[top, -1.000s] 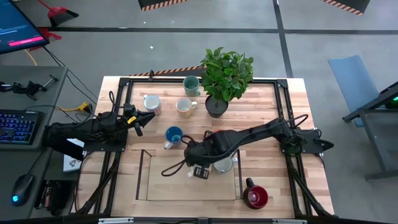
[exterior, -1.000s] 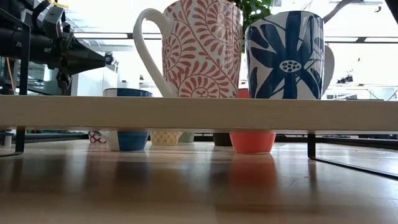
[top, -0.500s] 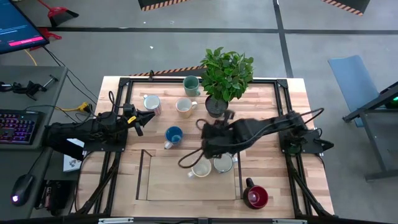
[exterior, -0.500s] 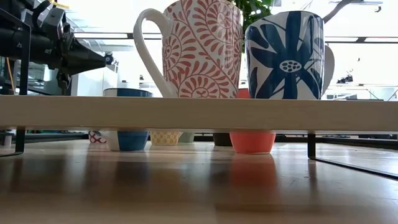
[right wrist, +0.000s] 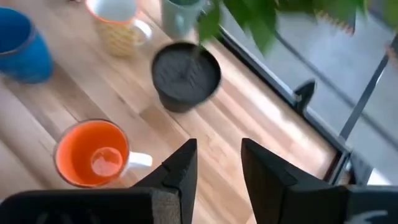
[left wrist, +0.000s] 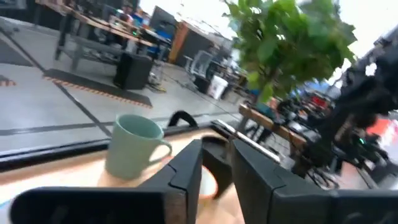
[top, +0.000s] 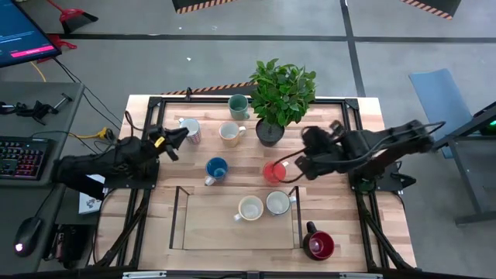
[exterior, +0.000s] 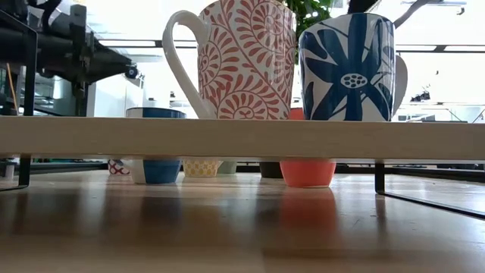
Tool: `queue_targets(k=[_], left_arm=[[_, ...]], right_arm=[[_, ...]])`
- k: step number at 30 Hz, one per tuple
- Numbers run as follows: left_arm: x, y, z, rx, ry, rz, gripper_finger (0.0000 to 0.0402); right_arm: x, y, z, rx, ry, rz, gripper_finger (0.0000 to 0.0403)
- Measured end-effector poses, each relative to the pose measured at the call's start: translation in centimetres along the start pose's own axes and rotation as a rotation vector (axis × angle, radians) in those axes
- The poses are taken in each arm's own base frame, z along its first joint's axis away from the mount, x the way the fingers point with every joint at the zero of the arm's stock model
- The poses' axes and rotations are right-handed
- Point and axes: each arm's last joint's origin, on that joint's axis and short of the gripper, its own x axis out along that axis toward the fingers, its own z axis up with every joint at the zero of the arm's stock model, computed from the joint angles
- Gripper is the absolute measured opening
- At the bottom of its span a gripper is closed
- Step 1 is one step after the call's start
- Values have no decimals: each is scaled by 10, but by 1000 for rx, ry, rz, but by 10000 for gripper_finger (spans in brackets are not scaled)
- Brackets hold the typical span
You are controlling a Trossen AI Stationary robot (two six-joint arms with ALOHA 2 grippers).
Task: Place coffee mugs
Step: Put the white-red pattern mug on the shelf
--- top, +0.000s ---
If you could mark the green plant in black pot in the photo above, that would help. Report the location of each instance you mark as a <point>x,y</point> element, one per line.
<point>283,93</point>

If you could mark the black equipment box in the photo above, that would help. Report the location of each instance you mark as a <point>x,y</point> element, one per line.
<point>73,244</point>

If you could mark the blue flower patterned mug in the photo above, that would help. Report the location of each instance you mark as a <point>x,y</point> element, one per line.
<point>278,203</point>

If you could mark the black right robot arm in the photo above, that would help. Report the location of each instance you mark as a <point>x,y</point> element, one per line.
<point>387,143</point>

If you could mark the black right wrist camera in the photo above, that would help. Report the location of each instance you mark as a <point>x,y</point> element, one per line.
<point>314,136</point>

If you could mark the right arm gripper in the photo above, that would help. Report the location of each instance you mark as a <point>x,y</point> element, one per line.
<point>321,162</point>

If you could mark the black framed side table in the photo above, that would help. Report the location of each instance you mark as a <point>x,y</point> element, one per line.
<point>474,218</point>

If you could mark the blue and white mug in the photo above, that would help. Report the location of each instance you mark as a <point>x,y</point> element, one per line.
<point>217,168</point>

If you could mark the sage green mug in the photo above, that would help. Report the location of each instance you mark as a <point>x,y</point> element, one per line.
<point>237,110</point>

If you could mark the yellow patterned white mug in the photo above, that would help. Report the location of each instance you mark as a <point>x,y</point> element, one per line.
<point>230,135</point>

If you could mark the white wooden shelf rack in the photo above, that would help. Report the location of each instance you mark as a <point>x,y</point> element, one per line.
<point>236,232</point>

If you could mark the red plastic dustpan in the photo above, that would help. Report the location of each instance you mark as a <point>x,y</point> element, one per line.
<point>58,40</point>

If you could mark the computer monitor blue screen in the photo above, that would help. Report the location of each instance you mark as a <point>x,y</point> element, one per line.
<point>23,35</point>

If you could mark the white printed cardboard box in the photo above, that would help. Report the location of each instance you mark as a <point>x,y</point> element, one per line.
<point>91,203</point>

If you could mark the black mug red interior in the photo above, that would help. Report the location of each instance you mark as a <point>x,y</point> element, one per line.
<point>319,246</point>

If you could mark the red white patterned mug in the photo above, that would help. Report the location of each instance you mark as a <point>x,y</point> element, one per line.
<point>191,129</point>

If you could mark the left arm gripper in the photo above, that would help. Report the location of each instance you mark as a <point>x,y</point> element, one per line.
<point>159,139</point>

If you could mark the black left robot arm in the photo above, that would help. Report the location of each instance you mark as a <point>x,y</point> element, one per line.
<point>100,166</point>

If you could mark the orange floral patterned mug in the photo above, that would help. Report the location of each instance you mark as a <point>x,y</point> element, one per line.
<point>251,209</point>

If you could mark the black aluminium rig frame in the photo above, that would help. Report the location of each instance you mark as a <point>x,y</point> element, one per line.
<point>201,100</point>

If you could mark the hazard striped floor strip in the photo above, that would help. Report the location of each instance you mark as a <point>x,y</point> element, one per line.
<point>209,89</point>

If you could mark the plain orange mug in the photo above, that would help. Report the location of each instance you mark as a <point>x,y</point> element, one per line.
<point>273,173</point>

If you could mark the black computer mouse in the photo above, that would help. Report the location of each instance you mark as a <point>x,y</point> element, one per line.
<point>27,236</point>

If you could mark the black hazard striped ramp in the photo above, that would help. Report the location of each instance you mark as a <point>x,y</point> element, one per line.
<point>186,4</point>
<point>438,4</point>

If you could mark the black backlit keyboard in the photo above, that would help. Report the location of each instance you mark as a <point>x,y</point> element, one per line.
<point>21,159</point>

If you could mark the grey office desk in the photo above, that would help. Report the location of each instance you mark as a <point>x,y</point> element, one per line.
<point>23,201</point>

